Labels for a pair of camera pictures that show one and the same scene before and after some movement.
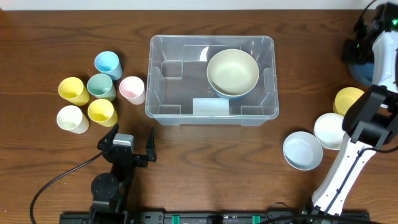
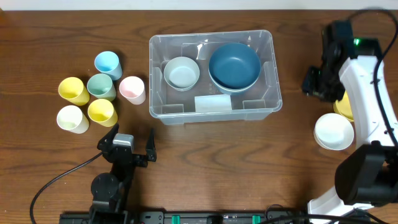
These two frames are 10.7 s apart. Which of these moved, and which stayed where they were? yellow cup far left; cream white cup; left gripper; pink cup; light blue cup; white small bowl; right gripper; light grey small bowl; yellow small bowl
Moved: right gripper; light grey small bowl
Stayed: pink cup; yellow cup far left; light blue cup; cream white cup; white small bowl; left gripper; yellow small bowl
